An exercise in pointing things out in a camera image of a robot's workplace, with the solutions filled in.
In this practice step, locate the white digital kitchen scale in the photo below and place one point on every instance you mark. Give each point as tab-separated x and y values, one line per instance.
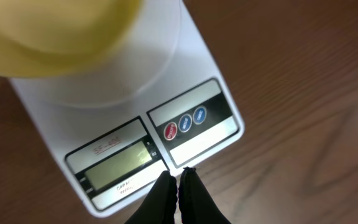
160	104

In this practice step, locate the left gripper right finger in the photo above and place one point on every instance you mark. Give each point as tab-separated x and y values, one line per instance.
195	203

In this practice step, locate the pale yellow bowl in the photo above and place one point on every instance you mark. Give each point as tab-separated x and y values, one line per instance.
48	38

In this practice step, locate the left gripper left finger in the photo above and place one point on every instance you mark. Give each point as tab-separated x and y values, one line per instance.
160	204

